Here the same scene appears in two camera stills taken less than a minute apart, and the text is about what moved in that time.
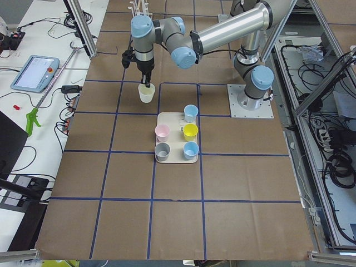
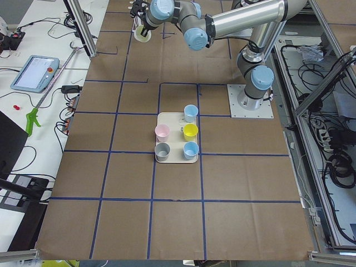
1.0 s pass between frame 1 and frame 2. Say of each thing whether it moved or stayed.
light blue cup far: stayed
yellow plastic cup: stayed
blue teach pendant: stayed
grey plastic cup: stayed
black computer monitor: stayed
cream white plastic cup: moved
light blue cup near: stayed
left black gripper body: moved
